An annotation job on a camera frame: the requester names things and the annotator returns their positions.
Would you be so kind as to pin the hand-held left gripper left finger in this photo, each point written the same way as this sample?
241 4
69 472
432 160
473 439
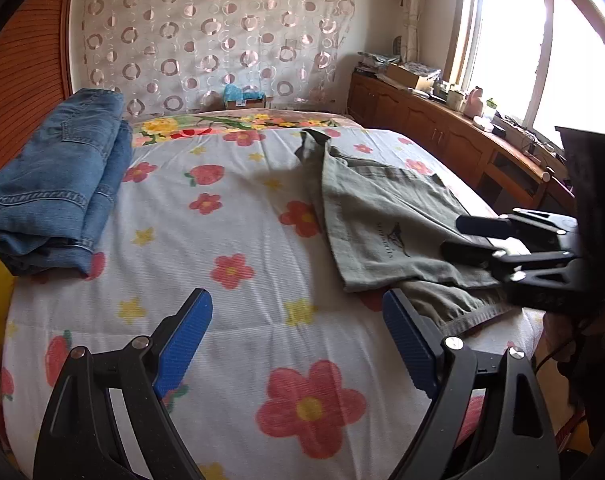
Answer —
185 345

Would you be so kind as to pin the grey-green pants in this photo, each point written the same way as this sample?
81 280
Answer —
382 210

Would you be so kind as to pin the folded blue jeans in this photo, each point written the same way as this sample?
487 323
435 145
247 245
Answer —
57 170

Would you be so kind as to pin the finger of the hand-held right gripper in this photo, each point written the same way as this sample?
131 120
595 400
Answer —
482 224
470 252

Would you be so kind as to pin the cardboard box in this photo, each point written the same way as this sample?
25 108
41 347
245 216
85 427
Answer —
407 77

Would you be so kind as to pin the pink bottle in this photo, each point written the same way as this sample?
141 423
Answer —
476 102

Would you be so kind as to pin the floral bed blanket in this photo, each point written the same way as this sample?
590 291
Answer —
232 240

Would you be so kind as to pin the circle-patterned sheer curtain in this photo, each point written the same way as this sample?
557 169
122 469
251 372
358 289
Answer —
217 35

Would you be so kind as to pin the wooden slatted wardrobe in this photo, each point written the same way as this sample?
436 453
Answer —
27 60

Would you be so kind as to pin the beige window curtain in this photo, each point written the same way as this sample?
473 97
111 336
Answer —
411 10

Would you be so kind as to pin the window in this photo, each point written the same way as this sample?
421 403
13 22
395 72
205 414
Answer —
547 45

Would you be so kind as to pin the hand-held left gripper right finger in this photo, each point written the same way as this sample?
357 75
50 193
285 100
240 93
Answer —
407 341

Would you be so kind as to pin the wooden cabinet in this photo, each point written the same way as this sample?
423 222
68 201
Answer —
432 125

